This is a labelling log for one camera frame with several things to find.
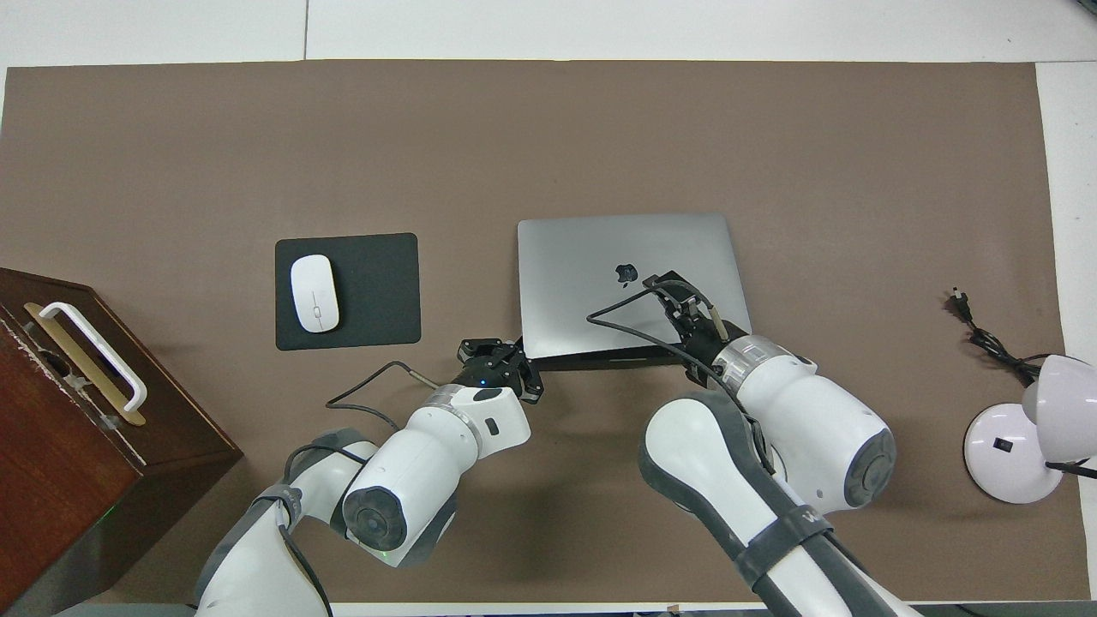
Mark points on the white computer mouse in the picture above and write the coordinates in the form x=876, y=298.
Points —
x=314, y=296

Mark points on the brown table mat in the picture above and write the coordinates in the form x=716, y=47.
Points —
x=514, y=137

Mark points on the dark wooden box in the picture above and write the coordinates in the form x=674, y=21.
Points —
x=68, y=480

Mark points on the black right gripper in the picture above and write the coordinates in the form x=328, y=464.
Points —
x=701, y=338

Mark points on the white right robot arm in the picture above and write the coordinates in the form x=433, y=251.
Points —
x=814, y=437

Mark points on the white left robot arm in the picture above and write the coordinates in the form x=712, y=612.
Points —
x=411, y=480

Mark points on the black mouse pad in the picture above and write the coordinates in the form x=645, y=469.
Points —
x=377, y=291

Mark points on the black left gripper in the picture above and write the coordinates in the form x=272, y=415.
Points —
x=490, y=370

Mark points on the silver laptop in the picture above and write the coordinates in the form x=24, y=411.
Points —
x=574, y=274

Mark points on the white desk lamp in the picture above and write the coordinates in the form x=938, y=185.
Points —
x=1003, y=454

